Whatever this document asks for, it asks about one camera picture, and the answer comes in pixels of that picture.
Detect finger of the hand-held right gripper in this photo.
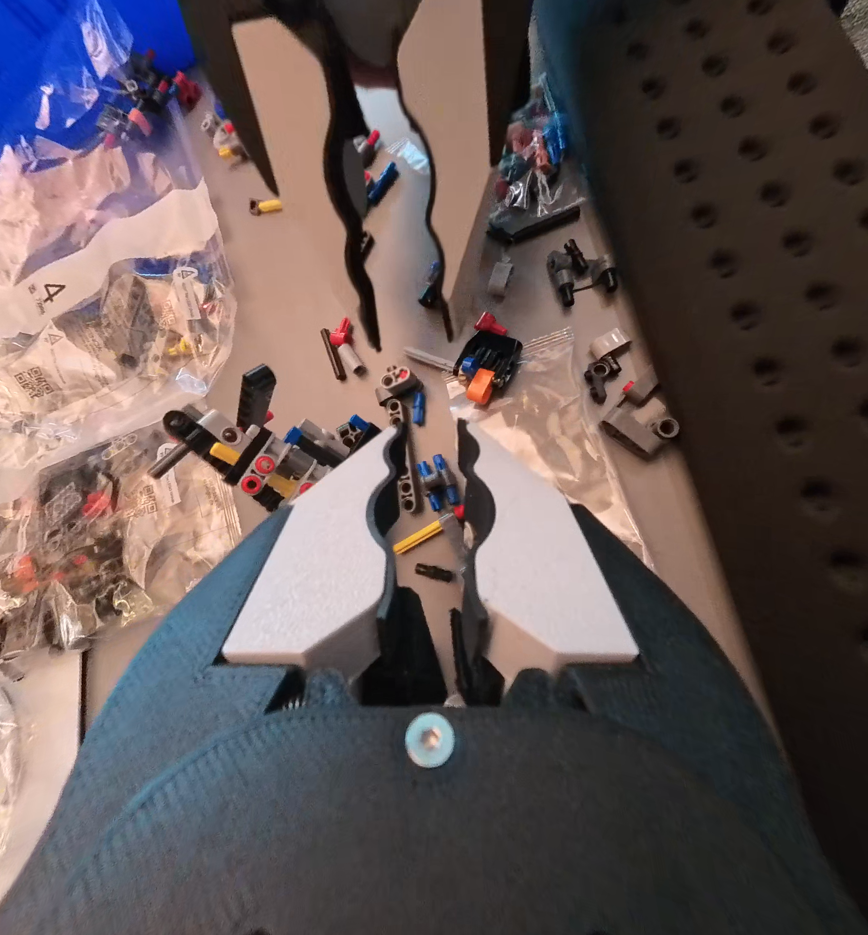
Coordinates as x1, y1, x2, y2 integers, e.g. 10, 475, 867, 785
231, 3, 385, 352
396, 0, 492, 343

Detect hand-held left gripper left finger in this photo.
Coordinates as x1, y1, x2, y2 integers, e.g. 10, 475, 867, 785
221, 426, 447, 707

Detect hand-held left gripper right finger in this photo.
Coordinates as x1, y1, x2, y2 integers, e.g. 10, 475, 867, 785
448, 418, 641, 707

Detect dark grey holed lego beam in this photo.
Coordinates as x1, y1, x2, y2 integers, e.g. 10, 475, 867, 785
386, 398, 424, 516

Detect black orange lego assembly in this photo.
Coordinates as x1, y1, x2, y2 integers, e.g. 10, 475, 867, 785
148, 364, 380, 514

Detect small lego subassembly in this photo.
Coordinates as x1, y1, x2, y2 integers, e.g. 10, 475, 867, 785
452, 330, 524, 408

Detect blue and red lego pins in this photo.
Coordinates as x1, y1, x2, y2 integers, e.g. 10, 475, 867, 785
355, 130, 400, 203

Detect yellow lego axle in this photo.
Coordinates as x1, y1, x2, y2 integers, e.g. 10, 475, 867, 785
392, 513, 457, 556

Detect grey black lego connectors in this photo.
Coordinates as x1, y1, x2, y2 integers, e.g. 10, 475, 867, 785
583, 326, 682, 461

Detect black lego pins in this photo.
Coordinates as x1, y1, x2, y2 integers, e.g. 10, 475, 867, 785
545, 240, 619, 306

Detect grey round-hole lego connector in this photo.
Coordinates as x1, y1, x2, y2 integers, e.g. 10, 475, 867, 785
375, 364, 425, 406

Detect small clear packet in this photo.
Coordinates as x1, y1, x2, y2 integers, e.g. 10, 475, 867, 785
385, 137, 432, 174

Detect small bag red blue parts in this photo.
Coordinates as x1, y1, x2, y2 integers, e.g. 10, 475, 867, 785
488, 73, 573, 220

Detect empty clear zip bag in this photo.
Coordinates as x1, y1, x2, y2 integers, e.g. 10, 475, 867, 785
448, 329, 654, 563

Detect blue plastic bin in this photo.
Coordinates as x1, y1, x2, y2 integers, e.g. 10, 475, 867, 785
0, 0, 195, 192

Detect crumpled clear plastic bag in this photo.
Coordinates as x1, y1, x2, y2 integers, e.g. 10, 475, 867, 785
0, 0, 216, 220

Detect red pin white bush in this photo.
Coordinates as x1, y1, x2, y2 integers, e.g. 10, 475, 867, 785
332, 316, 369, 376

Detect clear bag black orange parts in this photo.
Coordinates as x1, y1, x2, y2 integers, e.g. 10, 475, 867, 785
0, 427, 246, 662

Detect clear bag white strip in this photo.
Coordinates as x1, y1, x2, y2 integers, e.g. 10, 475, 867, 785
0, 186, 239, 468

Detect black perforated panel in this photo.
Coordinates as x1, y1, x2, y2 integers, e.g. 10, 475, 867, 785
536, 0, 868, 935

